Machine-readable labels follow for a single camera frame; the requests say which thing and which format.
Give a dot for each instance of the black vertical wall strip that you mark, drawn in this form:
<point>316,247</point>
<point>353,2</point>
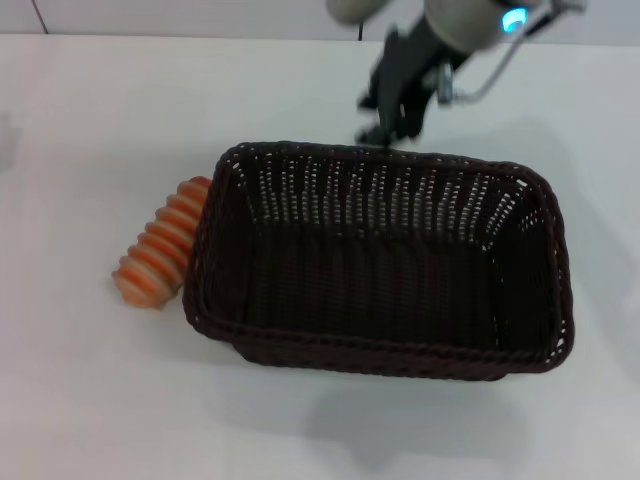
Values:
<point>360,31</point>

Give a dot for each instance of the ridged orange bread loaf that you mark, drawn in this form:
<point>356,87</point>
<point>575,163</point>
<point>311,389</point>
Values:
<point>160,250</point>

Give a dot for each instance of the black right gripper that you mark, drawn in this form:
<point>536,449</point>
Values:
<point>405,65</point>

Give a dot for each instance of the beige right robot arm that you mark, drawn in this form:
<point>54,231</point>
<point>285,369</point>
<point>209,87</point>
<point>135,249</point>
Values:
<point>450,20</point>

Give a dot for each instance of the black wicker basket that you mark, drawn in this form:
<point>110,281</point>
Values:
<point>380,280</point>

